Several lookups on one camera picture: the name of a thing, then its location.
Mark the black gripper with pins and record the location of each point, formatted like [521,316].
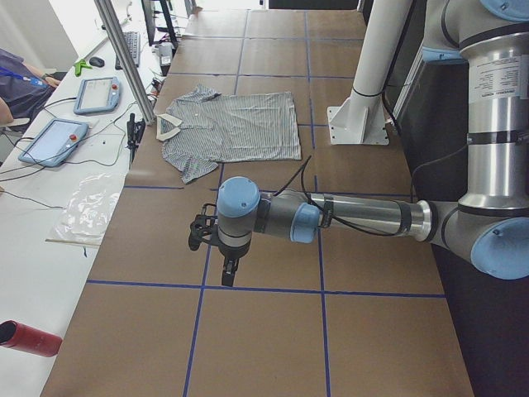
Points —
[232,253]

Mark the blue white striped polo shirt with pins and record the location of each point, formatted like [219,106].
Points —
[217,128]

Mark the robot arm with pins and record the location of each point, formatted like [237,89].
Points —
[469,174]

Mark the clear plastic bag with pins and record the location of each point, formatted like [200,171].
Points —
[87,214]

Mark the black power strip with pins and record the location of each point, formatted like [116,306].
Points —
[135,131]

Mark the near blue teach pendant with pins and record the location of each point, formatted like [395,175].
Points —
[54,144]

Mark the blue teach pendant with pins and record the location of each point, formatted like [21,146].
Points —
[54,144]
[97,96]

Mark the far blue teach pendant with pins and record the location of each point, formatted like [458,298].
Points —
[97,96]

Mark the red cylindrical bottle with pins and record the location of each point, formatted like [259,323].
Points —
[24,338]

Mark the black computer mouse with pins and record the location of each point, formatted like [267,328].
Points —
[96,62]

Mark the black keyboard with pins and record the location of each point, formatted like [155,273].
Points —
[133,44]

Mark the green plastic tool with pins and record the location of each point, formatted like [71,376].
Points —
[79,66]

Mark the seated person in blue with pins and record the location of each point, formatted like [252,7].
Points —
[24,88]

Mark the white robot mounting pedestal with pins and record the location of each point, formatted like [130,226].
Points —
[360,119]

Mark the aluminium frame post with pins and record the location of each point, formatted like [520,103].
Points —
[117,39]

